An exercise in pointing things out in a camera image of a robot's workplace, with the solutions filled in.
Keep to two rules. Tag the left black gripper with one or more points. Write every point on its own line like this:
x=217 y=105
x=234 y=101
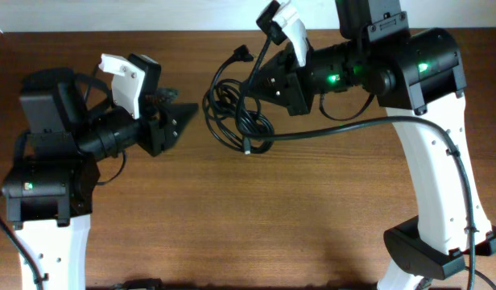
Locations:
x=156 y=137

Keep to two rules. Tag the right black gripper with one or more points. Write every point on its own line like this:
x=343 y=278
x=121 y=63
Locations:
x=292 y=92

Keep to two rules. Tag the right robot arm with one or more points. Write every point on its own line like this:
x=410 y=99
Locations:
x=419 y=81

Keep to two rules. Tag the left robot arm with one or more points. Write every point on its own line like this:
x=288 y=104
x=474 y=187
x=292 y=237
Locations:
x=75 y=122

